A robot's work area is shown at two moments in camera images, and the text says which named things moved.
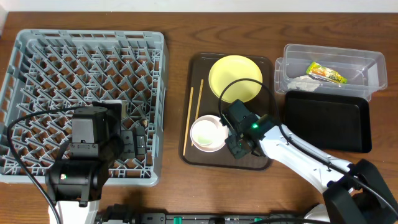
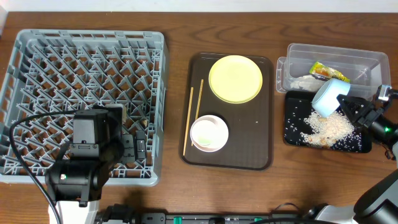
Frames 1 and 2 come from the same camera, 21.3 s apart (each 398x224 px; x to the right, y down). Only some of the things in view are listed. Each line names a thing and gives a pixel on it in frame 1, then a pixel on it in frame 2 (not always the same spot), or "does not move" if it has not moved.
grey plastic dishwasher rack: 52,69 does not move
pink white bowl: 208,134 does not move
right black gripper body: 237,148 to 370,117
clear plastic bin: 316,68 does not move
